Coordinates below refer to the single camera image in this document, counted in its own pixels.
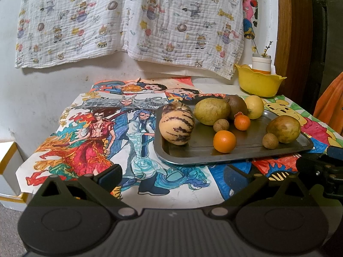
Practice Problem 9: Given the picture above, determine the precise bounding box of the yellow brown passion fruit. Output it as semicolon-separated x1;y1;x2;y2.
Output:
266;115;301;143

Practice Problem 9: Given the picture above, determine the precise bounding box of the fantasy figures drawing sheet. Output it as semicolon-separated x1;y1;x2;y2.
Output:
15;90;215;202

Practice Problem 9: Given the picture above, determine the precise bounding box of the metal tray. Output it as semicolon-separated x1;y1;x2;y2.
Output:
153;104;315;166

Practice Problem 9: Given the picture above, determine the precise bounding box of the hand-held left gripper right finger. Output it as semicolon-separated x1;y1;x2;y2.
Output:
208;164;318;217

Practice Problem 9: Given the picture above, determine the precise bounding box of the flower twig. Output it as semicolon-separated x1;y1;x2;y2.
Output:
251;40;274;57

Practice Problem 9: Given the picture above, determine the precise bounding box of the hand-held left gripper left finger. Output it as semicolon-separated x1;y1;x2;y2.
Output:
33;164;138;217

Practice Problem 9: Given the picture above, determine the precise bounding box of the small orange tangerine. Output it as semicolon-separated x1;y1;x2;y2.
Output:
234;114;251;131
213;130;237;154

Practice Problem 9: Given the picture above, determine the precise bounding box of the brown longan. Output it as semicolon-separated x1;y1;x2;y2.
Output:
213;118;230;133
262;133;279;149

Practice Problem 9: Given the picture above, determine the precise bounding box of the yellow lemon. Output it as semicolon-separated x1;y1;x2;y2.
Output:
244;96;265;120

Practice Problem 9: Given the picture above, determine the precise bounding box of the cartoon kids drawing sheet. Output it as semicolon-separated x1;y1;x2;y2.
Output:
90;77;201;100

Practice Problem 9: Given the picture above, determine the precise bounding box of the yellow plastic bowl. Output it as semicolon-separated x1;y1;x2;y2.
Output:
234;63;287;97

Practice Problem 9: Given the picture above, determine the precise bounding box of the striped pepino melon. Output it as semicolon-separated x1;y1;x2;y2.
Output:
159;109;196;146
162;102;194;116

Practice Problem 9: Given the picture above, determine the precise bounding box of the wall poster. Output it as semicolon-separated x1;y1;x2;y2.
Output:
242;0;258;41

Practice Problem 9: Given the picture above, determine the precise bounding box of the white and orange cup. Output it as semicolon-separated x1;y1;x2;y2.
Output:
251;54;273;74

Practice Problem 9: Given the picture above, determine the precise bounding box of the green yellow mango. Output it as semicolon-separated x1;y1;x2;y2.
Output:
193;98;232;126

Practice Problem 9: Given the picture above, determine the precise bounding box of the white box with gold trim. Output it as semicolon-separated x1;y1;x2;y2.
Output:
0;140;30;211

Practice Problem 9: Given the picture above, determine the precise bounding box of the orange cloth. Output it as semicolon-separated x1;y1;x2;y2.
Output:
313;72;343;135

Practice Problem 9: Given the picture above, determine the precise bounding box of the brown kiwi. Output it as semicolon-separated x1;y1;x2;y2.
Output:
223;95;248;121

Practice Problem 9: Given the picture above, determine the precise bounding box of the wooden door frame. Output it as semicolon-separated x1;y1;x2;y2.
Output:
274;0;320;113

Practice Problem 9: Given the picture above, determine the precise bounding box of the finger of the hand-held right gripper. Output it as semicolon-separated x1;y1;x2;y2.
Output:
295;154;343;199
325;146;343;164

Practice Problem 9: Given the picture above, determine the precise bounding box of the printed muslin cloth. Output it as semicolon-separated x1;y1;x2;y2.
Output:
121;0;246;80
14;0;129;69

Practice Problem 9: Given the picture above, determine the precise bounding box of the bear drawing sheet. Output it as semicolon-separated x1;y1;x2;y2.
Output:
260;97;343;151

